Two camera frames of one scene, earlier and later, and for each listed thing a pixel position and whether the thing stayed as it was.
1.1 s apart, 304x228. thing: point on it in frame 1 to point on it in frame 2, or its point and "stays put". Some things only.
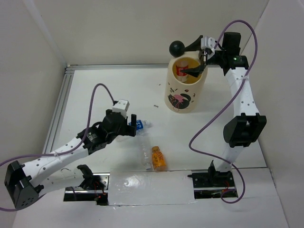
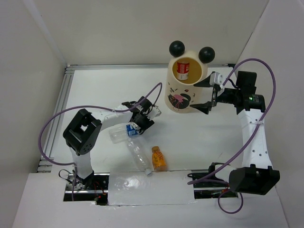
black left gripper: (129, 130) to (147, 123)
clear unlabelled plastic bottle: (146, 150) to (140, 159)
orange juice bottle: (158, 159) stays put
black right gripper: (194, 46) to (204, 107)
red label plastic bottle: (182, 76) stays put
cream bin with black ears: (188, 97) stays put
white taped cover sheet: (162, 187) stays put
